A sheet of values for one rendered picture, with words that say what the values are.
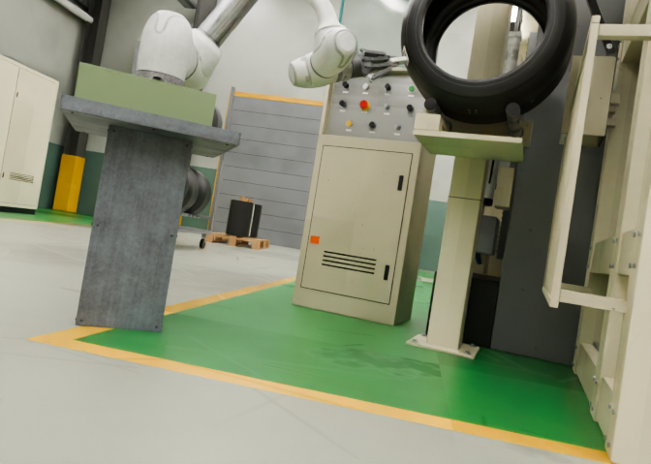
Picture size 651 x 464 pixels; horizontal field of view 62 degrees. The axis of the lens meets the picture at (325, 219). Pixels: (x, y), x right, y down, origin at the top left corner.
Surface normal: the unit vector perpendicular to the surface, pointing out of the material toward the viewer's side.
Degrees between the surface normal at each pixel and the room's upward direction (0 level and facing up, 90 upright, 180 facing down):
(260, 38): 90
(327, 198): 90
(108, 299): 90
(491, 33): 90
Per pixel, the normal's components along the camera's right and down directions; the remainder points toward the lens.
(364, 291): -0.36, -0.08
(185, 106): 0.35, 0.03
